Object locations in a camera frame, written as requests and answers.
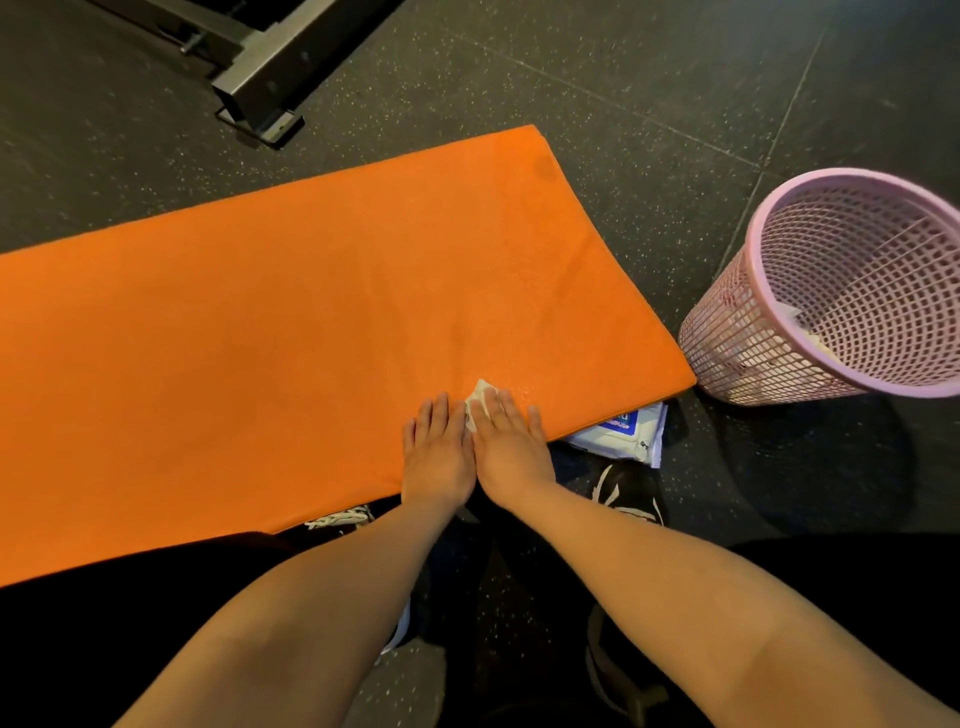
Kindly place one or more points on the person's left middle finger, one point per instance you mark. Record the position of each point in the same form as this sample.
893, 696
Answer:
440, 415

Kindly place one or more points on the white wet wipe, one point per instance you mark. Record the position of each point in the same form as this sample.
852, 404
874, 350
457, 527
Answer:
480, 392

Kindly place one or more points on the crumpled white tissue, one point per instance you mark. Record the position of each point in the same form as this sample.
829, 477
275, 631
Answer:
810, 334

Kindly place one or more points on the person's left forearm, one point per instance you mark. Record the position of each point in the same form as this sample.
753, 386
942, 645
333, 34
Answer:
300, 622

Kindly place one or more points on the person's right black shoe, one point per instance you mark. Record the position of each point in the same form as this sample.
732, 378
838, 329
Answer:
630, 491

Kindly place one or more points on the person's left hand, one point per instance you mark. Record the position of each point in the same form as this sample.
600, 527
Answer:
437, 465

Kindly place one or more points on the person's black trousers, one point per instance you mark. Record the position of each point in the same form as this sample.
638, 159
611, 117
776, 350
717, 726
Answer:
82, 637

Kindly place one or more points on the person's right middle finger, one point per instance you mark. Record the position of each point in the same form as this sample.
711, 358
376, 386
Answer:
495, 411

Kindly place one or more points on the orange exercise mat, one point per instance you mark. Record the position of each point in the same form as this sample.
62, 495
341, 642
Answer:
300, 322

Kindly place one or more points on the person's right hand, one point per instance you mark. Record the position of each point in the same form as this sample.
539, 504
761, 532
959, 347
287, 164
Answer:
511, 461

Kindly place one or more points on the grey metal equipment frame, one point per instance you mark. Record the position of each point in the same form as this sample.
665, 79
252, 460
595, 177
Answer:
259, 79

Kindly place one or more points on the pink plastic mesh waste basket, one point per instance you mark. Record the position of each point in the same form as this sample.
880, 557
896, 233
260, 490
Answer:
847, 277

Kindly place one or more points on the person's left little finger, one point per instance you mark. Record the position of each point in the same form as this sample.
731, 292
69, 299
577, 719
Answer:
409, 436

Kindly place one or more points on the white wipes packet blue label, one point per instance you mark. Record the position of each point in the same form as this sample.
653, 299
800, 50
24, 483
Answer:
626, 437

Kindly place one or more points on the person's right forearm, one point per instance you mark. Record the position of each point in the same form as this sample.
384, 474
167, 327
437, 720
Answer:
697, 615

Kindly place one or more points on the person's right little finger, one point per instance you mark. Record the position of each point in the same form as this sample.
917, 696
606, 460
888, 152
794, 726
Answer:
535, 427

